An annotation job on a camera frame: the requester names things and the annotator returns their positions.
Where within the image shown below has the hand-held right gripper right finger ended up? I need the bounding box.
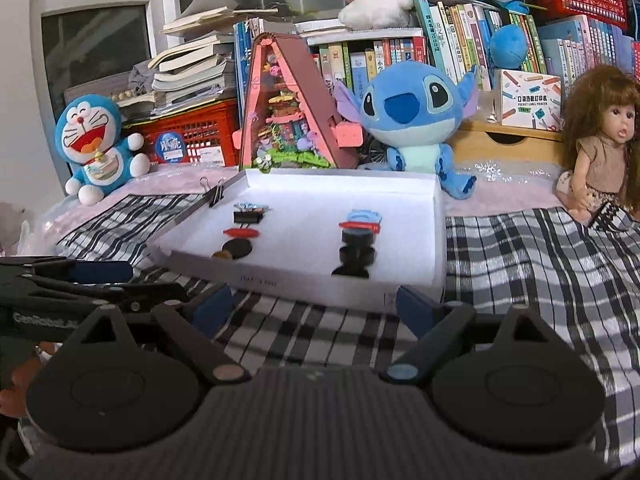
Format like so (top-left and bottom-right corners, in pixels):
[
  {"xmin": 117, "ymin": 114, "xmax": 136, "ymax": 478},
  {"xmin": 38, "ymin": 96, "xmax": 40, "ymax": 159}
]
[{"xmin": 382, "ymin": 285, "xmax": 573, "ymax": 385}]

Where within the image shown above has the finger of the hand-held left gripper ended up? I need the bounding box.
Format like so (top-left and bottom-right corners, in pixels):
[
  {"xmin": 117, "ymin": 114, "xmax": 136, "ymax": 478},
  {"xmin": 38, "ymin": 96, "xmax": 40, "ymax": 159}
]
[
  {"xmin": 0, "ymin": 256, "xmax": 134, "ymax": 287},
  {"xmin": 0, "ymin": 282, "xmax": 190, "ymax": 312}
]

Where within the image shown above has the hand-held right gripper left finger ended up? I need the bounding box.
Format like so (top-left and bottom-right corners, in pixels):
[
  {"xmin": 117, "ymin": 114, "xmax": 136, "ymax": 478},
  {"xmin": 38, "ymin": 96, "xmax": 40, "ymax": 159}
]
[{"xmin": 60, "ymin": 286, "xmax": 251, "ymax": 385}]

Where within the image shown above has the white cardboard box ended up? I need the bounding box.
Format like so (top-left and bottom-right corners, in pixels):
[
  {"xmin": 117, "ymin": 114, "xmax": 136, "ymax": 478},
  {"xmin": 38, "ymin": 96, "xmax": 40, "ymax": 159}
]
[{"xmin": 144, "ymin": 166, "xmax": 448, "ymax": 314}]

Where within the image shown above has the black white plaid blanket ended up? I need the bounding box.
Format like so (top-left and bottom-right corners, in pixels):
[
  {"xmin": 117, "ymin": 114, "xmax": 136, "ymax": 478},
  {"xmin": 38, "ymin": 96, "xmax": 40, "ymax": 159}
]
[{"xmin": 54, "ymin": 192, "xmax": 640, "ymax": 431}]

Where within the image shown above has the blue white cat plush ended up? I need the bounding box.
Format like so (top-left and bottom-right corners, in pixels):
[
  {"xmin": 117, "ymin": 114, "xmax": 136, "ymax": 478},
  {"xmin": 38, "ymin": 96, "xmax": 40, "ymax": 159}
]
[{"xmin": 53, "ymin": 93, "xmax": 152, "ymax": 207}]

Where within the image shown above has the red plastic crate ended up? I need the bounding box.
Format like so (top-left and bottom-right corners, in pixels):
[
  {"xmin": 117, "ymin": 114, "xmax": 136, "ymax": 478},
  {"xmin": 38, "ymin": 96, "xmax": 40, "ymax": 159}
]
[{"xmin": 121, "ymin": 99, "xmax": 241, "ymax": 167}]

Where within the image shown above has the wooden drawer box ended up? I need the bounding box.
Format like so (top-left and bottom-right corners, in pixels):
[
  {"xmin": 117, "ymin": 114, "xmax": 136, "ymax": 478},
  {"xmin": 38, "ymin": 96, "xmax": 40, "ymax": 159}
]
[{"xmin": 451, "ymin": 119, "xmax": 567, "ymax": 167}]

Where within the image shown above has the blue big-eared alien plush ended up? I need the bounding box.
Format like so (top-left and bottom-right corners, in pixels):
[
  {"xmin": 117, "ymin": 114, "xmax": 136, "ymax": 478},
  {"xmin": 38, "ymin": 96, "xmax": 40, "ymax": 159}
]
[{"xmin": 333, "ymin": 60, "xmax": 479, "ymax": 202}]

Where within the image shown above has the grey cloth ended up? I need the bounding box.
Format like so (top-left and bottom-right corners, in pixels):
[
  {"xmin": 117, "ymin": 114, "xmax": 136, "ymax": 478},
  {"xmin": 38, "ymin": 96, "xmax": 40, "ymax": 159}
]
[{"xmin": 126, "ymin": 59, "xmax": 162, "ymax": 94}]

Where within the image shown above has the pink triangular miniature house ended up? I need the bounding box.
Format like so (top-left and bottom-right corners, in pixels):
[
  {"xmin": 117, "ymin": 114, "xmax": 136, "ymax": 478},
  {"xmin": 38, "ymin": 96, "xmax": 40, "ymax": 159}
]
[{"xmin": 233, "ymin": 31, "xmax": 364, "ymax": 172}]

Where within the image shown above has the stack of lying books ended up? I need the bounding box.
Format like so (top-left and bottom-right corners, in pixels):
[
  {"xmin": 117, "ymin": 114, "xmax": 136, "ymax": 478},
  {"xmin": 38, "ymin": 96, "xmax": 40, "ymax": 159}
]
[{"xmin": 149, "ymin": 6, "xmax": 242, "ymax": 112}]

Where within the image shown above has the label printer box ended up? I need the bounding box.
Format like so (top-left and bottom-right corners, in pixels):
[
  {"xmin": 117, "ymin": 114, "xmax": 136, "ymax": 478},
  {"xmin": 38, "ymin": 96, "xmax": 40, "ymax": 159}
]
[{"xmin": 491, "ymin": 68, "xmax": 564, "ymax": 129}]

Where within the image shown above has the long-haired baby doll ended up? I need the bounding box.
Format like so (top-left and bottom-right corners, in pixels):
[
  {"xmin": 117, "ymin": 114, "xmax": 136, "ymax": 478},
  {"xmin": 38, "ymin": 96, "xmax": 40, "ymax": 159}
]
[{"xmin": 553, "ymin": 64, "xmax": 640, "ymax": 227}]

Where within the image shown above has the row of tall blue books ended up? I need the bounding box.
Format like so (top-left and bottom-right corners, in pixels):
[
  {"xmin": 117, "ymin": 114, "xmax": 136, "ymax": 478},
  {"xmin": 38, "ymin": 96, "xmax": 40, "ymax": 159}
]
[{"xmin": 233, "ymin": 17, "xmax": 267, "ymax": 112}]

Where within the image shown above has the row of colourful shelf books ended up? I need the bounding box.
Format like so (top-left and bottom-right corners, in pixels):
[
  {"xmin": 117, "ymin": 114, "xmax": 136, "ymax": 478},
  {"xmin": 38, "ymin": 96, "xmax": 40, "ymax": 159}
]
[{"xmin": 295, "ymin": 0, "xmax": 640, "ymax": 94}]

